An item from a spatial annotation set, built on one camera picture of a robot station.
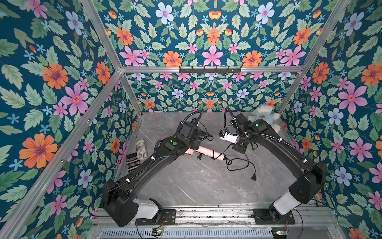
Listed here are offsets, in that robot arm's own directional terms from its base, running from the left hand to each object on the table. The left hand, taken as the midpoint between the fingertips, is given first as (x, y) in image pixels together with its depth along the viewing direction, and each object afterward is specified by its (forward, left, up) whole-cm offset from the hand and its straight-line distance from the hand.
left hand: (195, 136), depth 79 cm
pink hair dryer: (-9, -5, -1) cm, 10 cm away
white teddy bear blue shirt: (+28, -53, -14) cm, 62 cm away
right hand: (-3, -25, -3) cm, 25 cm away
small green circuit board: (-39, +22, -24) cm, 51 cm away
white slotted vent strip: (-41, +6, -23) cm, 47 cm away
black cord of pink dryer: (-17, -33, -19) cm, 42 cm away
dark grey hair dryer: (+15, -6, -19) cm, 25 cm away
